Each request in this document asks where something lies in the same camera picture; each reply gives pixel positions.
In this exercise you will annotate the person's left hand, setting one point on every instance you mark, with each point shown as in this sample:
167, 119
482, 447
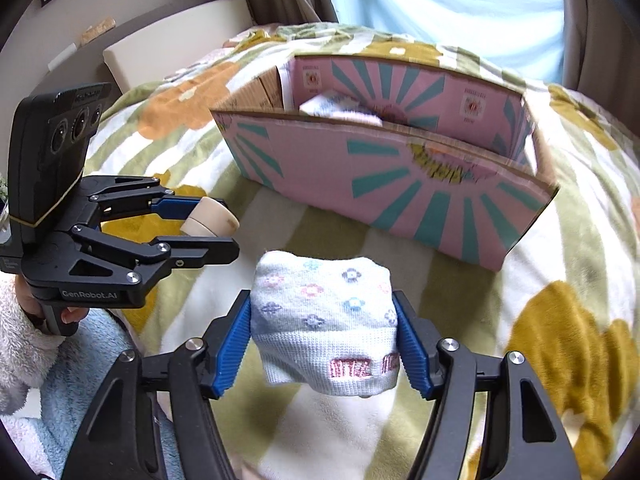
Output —
53, 320

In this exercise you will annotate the light blue patterned pajamas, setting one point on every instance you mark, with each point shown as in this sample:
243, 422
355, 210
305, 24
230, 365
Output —
44, 429

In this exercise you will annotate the black camera module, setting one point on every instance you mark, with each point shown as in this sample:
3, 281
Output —
48, 145

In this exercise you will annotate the light blue window cloth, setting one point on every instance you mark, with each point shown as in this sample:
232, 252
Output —
526, 36

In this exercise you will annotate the floral striped blanket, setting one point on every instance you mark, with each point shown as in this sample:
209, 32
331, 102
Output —
567, 296

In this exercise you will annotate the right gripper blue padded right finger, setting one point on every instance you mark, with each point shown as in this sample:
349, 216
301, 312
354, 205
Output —
523, 437

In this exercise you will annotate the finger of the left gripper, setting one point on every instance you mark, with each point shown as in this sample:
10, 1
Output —
190, 254
170, 202

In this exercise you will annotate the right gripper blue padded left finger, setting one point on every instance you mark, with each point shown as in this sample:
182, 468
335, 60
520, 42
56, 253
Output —
119, 437

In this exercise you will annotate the fluffy white sleeve forearm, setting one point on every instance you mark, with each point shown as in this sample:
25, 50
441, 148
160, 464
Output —
27, 354

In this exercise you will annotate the beige bedside object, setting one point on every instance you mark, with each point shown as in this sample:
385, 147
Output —
96, 30

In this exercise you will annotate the pink teal cardboard box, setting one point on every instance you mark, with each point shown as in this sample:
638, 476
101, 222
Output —
458, 163

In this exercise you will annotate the right brown curtain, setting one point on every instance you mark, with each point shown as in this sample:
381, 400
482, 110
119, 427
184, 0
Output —
601, 55

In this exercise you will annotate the white patterned sock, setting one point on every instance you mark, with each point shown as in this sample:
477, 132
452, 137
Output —
329, 324

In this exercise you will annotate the white cushioned headboard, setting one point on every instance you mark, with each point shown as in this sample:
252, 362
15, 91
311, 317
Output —
157, 44

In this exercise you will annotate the pink folded sock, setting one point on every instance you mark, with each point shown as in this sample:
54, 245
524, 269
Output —
332, 104

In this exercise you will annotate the beige cream bottle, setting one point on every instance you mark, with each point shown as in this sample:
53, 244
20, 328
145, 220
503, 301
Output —
210, 218

